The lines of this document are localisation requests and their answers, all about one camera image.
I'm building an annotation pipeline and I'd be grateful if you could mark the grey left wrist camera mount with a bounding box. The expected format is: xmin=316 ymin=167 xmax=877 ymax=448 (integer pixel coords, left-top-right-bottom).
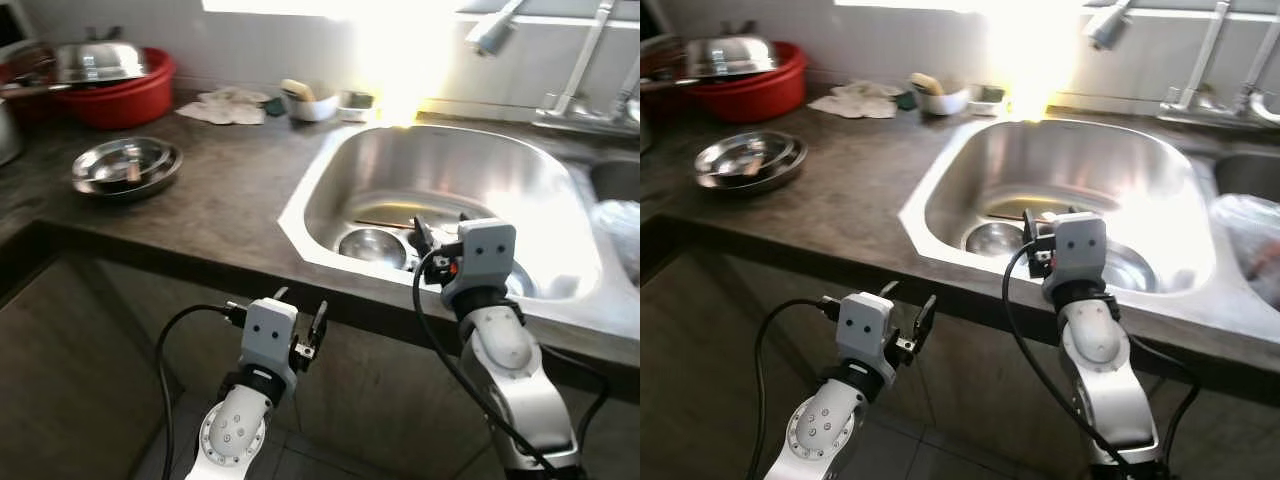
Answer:
xmin=835 ymin=292 xmax=896 ymax=379
xmin=240 ymin=297 xmax=299 ymax=386

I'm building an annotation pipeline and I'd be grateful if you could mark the white dish cloth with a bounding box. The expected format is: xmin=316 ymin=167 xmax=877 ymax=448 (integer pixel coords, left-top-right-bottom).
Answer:
xmin=177 ymin=87 xmax=271 ymax=126
xmin=808 ymin=80 xmax=901 ymax=121

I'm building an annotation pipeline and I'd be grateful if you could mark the stainless steel double sink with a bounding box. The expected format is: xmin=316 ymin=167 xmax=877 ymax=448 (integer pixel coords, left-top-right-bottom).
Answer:
xmin=278 ymin=120 xmax=641 ymax=351
xmin=898 ymin=115 xmax=1280 ymax=346

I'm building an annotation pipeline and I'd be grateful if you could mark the raw red meat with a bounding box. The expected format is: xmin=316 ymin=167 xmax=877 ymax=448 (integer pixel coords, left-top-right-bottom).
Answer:
xmin=1250 ymin=235 xmax=1280 ymax=293

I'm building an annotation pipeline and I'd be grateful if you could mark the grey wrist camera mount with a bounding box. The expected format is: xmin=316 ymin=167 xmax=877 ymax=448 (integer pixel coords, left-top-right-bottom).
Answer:
xmin=835 ymin=292 xmax=896 ymax=379
xmin=440 ymin=220 xmax=518 ymax=306
xmin=1042 ymin=212 xmax=1109 ymax=301
xmin=240 ymin=297 xmax=299 ymax=386

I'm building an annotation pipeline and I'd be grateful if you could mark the clear plastic bag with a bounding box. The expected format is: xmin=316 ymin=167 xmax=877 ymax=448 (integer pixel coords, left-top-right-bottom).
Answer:
xmin=590 ymin=200 xmax=641 ymax=286
xmin=1208 ymin=193 xmax=1280 ymax=311

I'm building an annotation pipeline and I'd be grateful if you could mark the small clear plastic container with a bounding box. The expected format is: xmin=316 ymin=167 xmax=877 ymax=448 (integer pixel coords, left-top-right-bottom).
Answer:
xmin=338 ymin=90 xmax=378 ymax=123
xmin=966 ymin=85 xmax=1006 ymax=116

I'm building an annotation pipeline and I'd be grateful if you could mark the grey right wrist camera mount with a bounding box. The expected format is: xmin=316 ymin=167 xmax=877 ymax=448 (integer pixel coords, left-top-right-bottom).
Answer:
xmin=440 ymin=220 xmax=518 ymax=306
xmin=1042 ymin=212 xmax=1109 ymax=301

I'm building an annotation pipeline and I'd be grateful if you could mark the small steel dish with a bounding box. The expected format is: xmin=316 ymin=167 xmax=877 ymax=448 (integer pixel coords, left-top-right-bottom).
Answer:
xmin=74 ymin=137 xmax=173 ymax=191
xmin=697 ymin=130 xmax=801 ymax=187

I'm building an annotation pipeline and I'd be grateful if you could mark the shiny steel lid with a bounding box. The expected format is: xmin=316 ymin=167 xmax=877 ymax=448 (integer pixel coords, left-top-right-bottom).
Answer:
xmin=685 ymin=22 xmax=781 ymax=79
xmin=55 ymin=28 xmax=151 ymax=86

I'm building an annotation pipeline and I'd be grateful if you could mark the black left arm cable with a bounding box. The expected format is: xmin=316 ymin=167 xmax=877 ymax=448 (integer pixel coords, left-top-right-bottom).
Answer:
xmin=751 ymin=297 xmax=843 ymax=480
xmin=154 ymin=302 xmax=247 ymax=480

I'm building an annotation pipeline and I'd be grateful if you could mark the large shallow steel plate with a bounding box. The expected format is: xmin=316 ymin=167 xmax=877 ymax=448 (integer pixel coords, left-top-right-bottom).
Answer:
xmin=693 ymin=132 xmax=809 ymax=194
xmin=70 ymin=140 xmax=184 ymax=201

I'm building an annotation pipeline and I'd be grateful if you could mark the red dish rack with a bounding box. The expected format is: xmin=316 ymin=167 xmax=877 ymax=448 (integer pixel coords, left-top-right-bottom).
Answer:
xmin=0 ymin=55 xmax=63 ymax=126
xmin=640 ymin=35 xmax=701 ymax=121

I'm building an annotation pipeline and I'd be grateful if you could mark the chrome spray head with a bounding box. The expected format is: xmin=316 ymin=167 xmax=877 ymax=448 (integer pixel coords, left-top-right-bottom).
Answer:
xmin=1085 ymin=0 xmax=1136 ymax=51
xmin=465 ymin=0 xmax=528 ymax=58

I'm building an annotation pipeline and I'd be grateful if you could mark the white ceramic bowl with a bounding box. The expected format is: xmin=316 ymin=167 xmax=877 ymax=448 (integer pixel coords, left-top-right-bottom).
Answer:
xmin=285 ymin=90 xmax=341 ymax=123
xmin=915 ymin=85 xmax=969 ymax=116

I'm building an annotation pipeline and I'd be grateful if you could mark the chrome faucet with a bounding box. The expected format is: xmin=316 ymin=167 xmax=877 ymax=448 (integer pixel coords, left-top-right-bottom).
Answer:
xmin=530 ymin=0 xmax=641 ymax=136
xmin=1160 ymin=0 xmax=1280 ymax=129

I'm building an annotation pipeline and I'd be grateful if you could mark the red plastic basin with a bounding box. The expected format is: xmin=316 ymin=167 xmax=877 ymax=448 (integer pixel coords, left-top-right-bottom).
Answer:
xmin=55 ymin=47 xmax=178 ymax=131
xmin=688 ymin=42 xmax=809 ymax=124

